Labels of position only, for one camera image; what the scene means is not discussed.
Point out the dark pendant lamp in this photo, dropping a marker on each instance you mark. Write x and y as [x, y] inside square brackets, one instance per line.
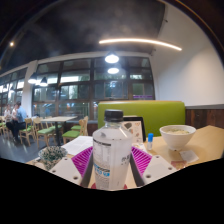
[43, 83]
[32, 80]

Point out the small ceiling spotlight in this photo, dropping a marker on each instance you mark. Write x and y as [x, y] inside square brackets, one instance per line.
[11, 43]

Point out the white ceramic bowl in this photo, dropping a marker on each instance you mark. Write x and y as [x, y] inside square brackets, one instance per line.
[177, 138]

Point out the flat round red coaster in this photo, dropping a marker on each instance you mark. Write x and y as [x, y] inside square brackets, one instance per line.
[92, 186]

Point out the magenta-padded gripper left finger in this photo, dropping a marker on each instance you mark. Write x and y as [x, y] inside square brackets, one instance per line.
[65, 170]

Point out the person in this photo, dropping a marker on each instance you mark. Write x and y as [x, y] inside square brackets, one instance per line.
[20, 119]
[7, 112]

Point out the reddish paper packet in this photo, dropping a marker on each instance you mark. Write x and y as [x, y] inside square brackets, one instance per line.
[178, 164]

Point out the small blue-capped bottle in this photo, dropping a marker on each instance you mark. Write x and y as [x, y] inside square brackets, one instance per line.
[150, 142]

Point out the white printed paper sheet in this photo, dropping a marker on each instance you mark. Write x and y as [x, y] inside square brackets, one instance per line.
[77, 145]

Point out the long linear ceiling light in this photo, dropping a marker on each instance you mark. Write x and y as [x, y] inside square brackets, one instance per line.
[141, 41]

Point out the round bright pendant lamp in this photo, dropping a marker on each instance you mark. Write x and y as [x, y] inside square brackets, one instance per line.
[111, 58]

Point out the clear plastic drink bottle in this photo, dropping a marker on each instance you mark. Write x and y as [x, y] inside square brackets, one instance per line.
[111, 155]

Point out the green-seated wooden chairs group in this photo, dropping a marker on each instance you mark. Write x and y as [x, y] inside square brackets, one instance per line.
[46, 130]

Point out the green upholstered bench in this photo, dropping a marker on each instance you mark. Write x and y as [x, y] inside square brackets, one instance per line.
[158, 115]

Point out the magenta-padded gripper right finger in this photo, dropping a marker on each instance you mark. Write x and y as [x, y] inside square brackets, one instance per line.
[158, 168]

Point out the dark framed window wall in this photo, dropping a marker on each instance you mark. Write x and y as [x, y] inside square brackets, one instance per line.
[78, 91]

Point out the wooden dining table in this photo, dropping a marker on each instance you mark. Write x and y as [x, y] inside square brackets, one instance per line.
[59, 118]

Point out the green speckled ceramic mug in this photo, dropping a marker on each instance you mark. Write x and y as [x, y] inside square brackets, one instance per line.
[51, 156]

